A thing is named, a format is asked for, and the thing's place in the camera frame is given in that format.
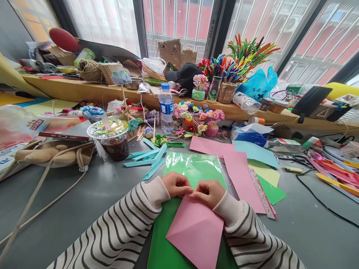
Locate light blue paper sheet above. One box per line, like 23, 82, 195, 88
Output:
232, 140, 280, 170

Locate window with metal bars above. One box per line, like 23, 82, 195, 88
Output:
8, 0, 359, 87

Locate clear patterned ruler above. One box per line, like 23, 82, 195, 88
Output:
248, 167, 277, 220

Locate red-cased smartphone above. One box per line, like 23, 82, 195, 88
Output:
38, 131, 91, 143

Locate short cardboard flower craft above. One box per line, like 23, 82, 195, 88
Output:
180, 48, 199, 67

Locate black cap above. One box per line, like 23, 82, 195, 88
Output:
163, 62, 203, 91

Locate popsicle stick box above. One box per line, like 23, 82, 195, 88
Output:
98, 62, 126, 86

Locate person's right hand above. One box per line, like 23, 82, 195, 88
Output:
189, 179, 227, 210

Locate lying clear bottle green label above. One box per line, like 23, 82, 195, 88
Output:
263, 137, 303, 149

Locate blue plastic bag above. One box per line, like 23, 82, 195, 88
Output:
236, 66, 279, 103

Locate person's right thumb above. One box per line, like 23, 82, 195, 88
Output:
189, 192, 209, 203

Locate person's left fingers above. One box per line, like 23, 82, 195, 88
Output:
169, 172, 191, 192

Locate small dark jar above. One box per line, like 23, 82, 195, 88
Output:
260, 97, 274, 111

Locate wooden window ledge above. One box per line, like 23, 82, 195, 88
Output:
20, 73, 359, 132

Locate pink flowers in green pot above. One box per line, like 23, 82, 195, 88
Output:
191, 74, 209, 101

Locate bright green paper sheet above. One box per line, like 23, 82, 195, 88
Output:
256, 173, 288, 206

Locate red oval paddle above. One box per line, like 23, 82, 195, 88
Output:
49, 27, 79, 53

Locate dark green paper sheet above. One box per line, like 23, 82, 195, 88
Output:
147, 195, 239, 269

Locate green and red glue stick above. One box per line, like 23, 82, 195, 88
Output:
301, 136, 323, 151

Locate woven wicker basket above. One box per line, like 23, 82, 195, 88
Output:
217, 80, 238, 105

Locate metal bowl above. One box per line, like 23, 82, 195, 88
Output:
126, 77, 144, 90

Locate blue paper flower on stick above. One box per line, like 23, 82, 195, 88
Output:
111, 69, 133, 113

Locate long pink paper sheet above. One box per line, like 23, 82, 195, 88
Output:
223, 151, 267, 215

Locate person's left hand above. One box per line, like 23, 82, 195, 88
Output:
161, 171, 194, 197

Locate white paper cup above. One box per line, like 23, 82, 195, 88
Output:
339, 141, 359, 160

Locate red and white plastic bag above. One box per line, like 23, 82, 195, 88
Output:
0, 104, 82, 152

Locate bunch of colourful pipe cleaners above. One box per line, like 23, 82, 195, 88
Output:
198, 33, 281, 84

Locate pile of blue folded strips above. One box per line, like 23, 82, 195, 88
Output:
123, 138, 169, 182

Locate black scissors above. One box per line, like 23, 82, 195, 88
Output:
277, 154, 310, 166

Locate tall cardboard flower craft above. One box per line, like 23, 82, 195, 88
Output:
157, 39, 183, 67

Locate person's right fingers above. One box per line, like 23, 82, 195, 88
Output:
196, 180, 218, 197

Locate black flat stand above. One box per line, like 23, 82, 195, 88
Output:
291, 85, 334, 116

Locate small amber jar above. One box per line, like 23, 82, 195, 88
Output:
270, 99, 289, 114

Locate beige bag cord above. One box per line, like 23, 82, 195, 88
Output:
0, 140, 97, 254

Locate green dish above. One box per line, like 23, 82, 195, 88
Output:
144, 78, 169, 87

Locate blue tissue pack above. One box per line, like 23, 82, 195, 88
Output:
230, 124, 274, 148

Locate black cable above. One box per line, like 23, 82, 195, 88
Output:
295, 170, 359, 228

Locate coffee drink bottle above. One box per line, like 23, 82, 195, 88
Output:
206, 76, 223, 104

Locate ball of jute twine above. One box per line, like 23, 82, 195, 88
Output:
77, 59, 102, 82

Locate pile of coloured folded strips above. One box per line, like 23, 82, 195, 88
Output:
306, 152, 359, 197

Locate group of pipe cleaner flowers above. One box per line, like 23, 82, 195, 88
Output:
171, 100, 226, 138

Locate plastic sleeve of green paper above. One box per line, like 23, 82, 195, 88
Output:
162, 151, 230, 197

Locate small pink paper sheet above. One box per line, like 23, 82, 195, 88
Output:
189, 136, 236, 159

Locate upright clear water bottle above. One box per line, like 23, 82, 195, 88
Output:
158, 82, 175, 134

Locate beige plush bag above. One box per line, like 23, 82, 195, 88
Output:
15, 139, 96, 169

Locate pale yellow paper sheet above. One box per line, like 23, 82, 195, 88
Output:
248, 159, 281, 189

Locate plastic cup of dark drink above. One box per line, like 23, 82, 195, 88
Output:
86, 115, 131, 162

